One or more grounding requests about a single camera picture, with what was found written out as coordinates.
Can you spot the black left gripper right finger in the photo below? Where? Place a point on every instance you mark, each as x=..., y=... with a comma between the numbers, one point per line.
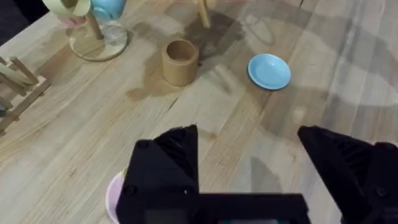
x=351, y=174

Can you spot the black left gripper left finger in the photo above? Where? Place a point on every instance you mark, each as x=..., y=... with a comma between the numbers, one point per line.
x=164, y=168

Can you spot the pink plate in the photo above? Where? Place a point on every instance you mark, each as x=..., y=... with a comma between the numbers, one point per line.
x=112, y=196

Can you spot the brown cylindrical container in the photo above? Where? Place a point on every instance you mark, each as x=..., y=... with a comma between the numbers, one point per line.
x=180, y=63

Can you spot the blue plate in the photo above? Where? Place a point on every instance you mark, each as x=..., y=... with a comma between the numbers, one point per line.
x=269, y=71

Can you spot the wooden utensil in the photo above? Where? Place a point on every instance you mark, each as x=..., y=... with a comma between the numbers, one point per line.
x=203, y=12

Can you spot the wooden cup stand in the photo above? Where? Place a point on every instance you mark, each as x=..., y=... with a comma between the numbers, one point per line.
x=99, y=39

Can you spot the wooden peg rack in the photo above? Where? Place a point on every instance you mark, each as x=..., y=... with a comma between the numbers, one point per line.
x=17, y=90

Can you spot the blue cup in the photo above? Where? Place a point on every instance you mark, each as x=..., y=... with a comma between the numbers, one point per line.
x=107, y=7

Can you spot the yellow cup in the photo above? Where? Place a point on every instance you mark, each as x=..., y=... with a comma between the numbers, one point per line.
x=73, y=7

